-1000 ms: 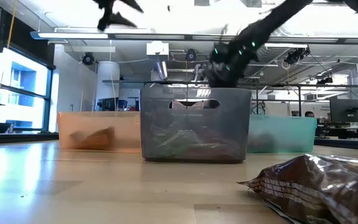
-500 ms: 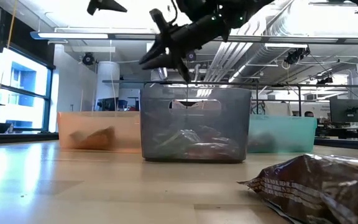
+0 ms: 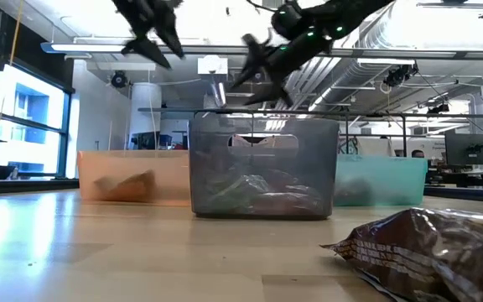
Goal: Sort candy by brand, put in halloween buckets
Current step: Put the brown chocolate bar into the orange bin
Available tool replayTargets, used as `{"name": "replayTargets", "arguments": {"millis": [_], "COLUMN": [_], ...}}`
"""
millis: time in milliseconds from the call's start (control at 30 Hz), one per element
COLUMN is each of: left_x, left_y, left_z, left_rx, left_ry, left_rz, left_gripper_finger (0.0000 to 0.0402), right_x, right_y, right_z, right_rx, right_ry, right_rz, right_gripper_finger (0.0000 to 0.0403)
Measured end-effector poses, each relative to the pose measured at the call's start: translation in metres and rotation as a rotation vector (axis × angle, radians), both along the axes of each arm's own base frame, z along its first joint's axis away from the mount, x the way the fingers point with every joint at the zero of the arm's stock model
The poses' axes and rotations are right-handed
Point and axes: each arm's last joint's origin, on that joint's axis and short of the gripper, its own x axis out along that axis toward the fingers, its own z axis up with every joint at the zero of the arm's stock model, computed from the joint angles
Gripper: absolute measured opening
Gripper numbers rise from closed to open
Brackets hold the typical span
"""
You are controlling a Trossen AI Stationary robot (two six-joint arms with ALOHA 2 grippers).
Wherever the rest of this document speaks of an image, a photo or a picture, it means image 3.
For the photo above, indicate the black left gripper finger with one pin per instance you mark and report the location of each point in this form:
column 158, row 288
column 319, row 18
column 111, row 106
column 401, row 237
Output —
column 170, row 40
column 149, row 50

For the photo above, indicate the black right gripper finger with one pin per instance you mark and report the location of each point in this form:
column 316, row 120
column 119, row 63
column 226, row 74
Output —
column 271, row 96
column 256, row 56

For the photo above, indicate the clear bag green candy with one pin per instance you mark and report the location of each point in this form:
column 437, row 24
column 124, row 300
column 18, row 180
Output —
column 237, row 191

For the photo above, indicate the brown Snickers bar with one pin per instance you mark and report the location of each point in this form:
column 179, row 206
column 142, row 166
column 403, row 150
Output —
column 130, row 188

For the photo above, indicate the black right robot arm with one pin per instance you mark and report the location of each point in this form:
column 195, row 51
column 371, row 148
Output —
column 363, row 10

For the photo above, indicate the long ceiling light bar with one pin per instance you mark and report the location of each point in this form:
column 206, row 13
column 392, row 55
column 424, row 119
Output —
column 208, row 50

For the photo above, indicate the black round spot lamp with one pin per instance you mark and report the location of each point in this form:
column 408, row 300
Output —
column 119, row 79

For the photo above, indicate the white ceiling box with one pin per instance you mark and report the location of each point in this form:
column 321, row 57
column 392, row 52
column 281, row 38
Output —
column 212, row 65

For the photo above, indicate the white round column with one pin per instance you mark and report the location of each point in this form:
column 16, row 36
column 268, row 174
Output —
column 145, row 105

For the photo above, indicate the dark grey plastic bin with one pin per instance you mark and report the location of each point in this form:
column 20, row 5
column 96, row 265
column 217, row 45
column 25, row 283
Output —
column 208, row 147

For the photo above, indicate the orange plastic bin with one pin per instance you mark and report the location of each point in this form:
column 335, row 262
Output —
column 170, row 176

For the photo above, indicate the large dark-framed window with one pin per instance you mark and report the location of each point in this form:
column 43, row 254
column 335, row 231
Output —
column 32, row 126

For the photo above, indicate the teal plastic bin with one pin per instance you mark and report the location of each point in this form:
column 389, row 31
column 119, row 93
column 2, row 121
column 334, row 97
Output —
column 392, row 180

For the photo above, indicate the person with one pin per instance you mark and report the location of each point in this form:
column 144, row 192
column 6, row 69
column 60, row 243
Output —
column 417, row 154

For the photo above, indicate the black background monitor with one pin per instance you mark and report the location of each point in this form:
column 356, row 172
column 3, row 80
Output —
column 470, row 149

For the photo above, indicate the dark background desk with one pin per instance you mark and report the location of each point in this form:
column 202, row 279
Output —
column 463, row 176

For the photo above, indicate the brown foil snack bag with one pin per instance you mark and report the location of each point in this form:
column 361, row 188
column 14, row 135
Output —
column 426, row 251

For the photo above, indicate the black ceiling camera rig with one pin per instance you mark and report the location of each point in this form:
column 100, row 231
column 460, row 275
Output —
column 401, row 74

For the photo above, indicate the black background frame rail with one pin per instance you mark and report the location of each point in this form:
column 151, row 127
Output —
column 392, row 115

